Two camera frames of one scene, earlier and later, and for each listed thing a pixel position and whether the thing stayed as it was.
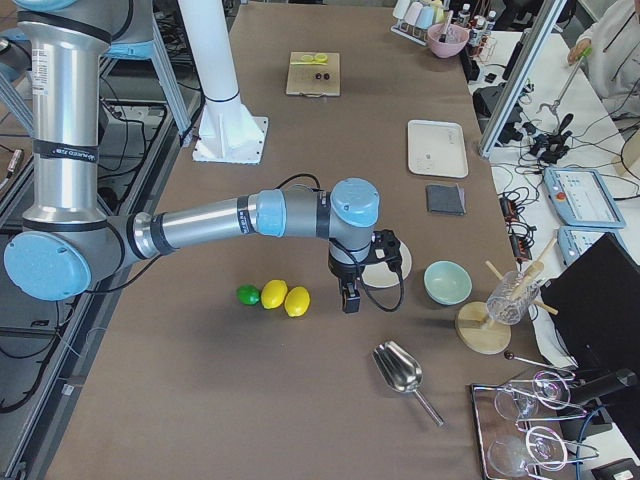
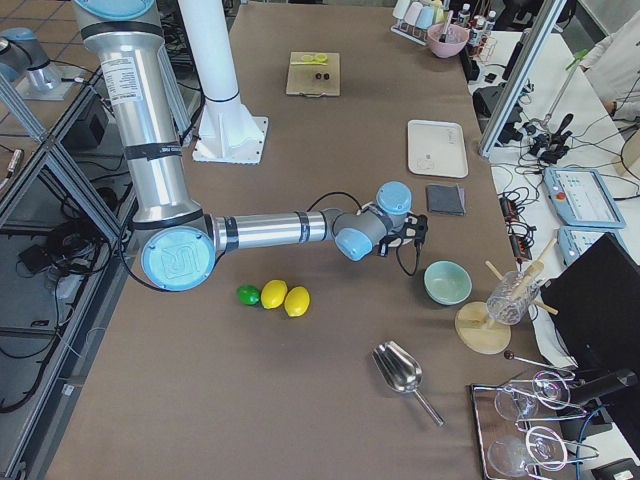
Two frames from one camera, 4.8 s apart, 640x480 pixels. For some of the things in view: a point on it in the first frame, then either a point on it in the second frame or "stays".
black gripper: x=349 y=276 to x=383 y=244
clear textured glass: x=508 y=301 stays
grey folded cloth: x=448 y=199 stays
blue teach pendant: x=580 y=197 stays
